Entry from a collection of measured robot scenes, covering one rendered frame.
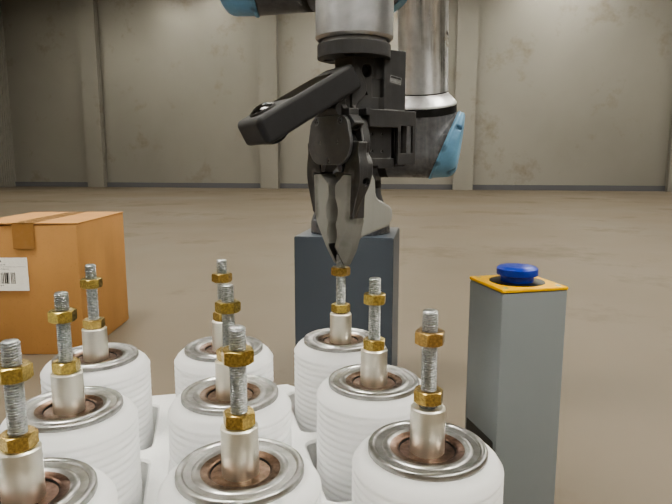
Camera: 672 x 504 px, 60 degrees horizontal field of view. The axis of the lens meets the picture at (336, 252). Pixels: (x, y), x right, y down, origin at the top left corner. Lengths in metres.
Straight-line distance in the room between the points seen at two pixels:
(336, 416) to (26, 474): 0.22
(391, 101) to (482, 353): 0.27
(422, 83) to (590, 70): 8.69
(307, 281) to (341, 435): 0.62
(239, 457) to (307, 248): 0.73
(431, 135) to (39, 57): 10.81
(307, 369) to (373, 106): 0.26
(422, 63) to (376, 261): 0.34
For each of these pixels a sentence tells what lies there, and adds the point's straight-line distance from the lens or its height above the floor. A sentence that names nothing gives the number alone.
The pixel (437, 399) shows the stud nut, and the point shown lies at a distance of 0.38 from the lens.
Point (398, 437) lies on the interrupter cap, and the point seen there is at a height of 0.25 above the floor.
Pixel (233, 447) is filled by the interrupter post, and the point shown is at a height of 0.27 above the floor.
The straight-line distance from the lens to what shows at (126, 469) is 0.48.
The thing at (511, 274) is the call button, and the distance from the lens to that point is 0.60.
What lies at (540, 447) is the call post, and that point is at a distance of 0.65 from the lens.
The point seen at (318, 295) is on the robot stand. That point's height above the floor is 0.19.
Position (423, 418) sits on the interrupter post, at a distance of 0.38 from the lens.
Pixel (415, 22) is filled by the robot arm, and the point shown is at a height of 0.66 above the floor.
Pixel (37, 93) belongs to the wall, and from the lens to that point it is 11.62.
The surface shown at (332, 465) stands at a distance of 0.49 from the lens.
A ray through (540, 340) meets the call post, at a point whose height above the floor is 0.26.
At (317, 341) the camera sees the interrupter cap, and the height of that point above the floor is 0.25.
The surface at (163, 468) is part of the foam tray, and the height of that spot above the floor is 0.18.
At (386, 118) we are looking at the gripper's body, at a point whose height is 0.47.
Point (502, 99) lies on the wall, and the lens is 9.44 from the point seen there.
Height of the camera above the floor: 0.43
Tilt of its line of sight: 9 degrees down
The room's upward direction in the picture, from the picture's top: straight up
